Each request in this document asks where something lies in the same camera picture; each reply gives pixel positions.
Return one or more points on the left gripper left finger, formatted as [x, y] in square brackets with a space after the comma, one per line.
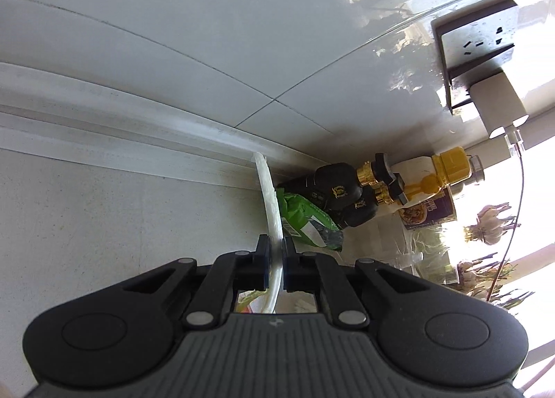
[255, 267]

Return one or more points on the left dark sauce bottle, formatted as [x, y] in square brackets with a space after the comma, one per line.
[337, 185]

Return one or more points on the white charger plug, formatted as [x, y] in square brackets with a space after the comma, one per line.
[498, 104]

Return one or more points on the purple instant noodle cup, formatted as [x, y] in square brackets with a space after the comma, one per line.
[434, 211]

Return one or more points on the green cabbage leaf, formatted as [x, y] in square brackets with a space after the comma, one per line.
[275, 231]

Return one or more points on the right dark sauce bottle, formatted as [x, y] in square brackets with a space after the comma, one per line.
[355, 205]

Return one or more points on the green snack bag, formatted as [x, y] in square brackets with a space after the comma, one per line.
[305, 221]

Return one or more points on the dark sauce bottle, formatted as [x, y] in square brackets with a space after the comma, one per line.
[337, 185]
[355, 205]

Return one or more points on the garlic bulb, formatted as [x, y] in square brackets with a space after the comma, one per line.
[490, 225]

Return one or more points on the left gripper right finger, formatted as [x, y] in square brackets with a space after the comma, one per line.
[299, 271]

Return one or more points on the white wall socket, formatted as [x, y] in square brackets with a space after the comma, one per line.
[472, 44]

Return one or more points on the white bottle yellow cap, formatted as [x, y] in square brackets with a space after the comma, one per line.
[426, 176]

